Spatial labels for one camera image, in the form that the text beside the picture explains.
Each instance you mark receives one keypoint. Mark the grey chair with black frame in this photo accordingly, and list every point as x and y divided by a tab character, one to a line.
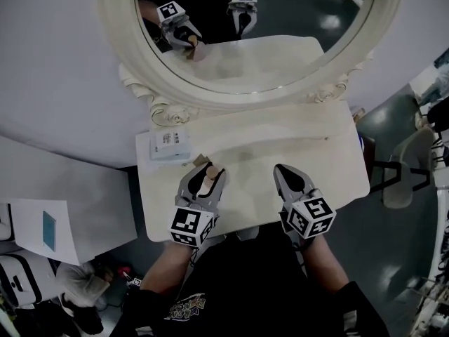
408	167

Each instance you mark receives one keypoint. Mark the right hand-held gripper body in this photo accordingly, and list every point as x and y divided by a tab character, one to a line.
310	218

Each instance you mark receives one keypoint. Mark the person's right forearm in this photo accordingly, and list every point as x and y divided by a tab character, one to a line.
324	262

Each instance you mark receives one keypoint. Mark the white paper sheet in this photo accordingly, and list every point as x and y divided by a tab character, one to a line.
28	223

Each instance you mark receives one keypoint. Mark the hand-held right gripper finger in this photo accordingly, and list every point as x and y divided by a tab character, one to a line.
282	190
303	181

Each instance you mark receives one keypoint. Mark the person's left forearm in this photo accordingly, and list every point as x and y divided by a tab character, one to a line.
166	269

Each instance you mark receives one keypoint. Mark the person's black shirt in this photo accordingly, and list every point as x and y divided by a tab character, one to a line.
252	293

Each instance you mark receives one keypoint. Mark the white labelled box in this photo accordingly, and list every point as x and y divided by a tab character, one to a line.
170	144

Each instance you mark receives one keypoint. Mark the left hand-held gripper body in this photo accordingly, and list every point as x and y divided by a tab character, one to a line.
186	223

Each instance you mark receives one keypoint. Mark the teal book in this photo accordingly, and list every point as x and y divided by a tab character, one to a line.
50	230

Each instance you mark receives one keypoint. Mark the white black-trimmed case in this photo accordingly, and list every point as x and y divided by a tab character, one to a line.
24	276

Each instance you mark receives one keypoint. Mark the white vanity table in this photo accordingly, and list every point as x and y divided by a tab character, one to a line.
252	188

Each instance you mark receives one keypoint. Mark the white low cabinet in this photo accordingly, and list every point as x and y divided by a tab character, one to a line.
70	174

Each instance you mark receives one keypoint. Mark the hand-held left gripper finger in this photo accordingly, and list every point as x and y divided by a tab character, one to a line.
184	188
219	190

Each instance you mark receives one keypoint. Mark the brown wooden stool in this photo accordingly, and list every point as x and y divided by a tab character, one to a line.
368	156

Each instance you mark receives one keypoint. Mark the translucent plastic bag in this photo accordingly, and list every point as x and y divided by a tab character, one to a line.
79	283

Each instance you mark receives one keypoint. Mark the oval cream-framed mirror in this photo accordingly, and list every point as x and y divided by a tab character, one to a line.
245	47

